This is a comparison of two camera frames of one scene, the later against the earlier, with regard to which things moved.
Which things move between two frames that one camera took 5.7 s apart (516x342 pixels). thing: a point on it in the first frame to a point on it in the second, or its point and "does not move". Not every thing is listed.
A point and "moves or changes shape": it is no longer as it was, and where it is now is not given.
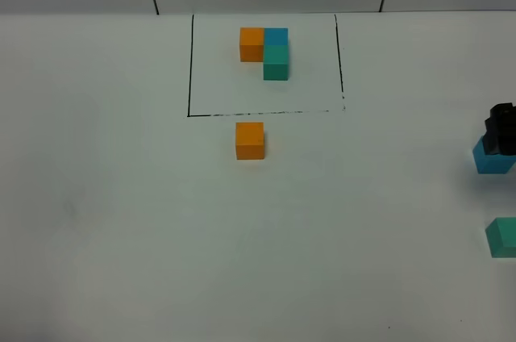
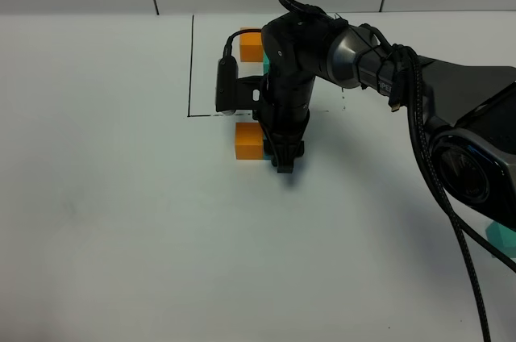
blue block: [491, 164] moves or changes shape
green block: [501, 234] does not move
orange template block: [251, 43] does not move
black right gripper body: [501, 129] to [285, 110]
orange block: [250, 140] does not move
